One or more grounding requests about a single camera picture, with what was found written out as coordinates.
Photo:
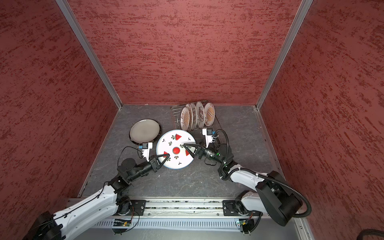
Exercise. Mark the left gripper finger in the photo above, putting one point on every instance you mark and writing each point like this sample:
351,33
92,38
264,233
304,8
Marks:
165,156
165,162

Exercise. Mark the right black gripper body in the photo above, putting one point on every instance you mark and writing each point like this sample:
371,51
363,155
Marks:
201,151

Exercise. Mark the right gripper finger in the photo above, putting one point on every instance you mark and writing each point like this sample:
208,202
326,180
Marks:
191,152
191,146

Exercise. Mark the wire dish rack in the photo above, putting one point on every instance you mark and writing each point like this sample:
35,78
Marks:
219,144

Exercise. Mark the orange sunburst plate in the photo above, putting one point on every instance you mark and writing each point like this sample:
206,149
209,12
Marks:
191,117
185,119
209,114

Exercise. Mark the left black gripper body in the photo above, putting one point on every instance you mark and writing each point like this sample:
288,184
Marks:
154,165

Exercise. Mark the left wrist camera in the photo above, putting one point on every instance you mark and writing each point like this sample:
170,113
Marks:
145,148

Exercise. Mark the right connector board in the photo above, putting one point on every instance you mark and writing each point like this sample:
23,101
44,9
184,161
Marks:
246,226

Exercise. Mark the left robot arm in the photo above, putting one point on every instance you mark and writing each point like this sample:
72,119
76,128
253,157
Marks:
69,223

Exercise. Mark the corner aluminium profile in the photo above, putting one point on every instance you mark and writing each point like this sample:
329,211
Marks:
290,37
79,33

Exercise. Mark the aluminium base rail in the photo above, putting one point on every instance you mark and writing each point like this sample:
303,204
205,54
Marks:
182,215

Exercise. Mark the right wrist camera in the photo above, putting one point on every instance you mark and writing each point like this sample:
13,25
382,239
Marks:
208,134

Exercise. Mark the left connector board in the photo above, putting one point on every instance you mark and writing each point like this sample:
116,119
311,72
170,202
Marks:
122,223

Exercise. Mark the right corner aluminium profile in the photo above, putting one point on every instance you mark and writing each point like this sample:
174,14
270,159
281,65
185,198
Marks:
290,37

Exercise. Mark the watermelon blue rim plate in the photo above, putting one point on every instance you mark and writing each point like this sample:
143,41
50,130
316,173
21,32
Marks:
172,143

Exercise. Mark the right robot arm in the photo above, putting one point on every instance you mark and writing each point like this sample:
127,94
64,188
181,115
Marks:
267,194

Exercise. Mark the connector board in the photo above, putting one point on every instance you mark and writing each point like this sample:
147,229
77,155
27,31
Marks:
122,223
246,226

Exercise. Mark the red character plate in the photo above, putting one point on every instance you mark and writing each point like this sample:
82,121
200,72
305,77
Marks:
194,116
200,115

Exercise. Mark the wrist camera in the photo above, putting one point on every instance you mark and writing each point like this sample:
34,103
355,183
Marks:
208,134
145,148

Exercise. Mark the left corner aluminium profile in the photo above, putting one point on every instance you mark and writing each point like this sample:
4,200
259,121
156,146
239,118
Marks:
79,33

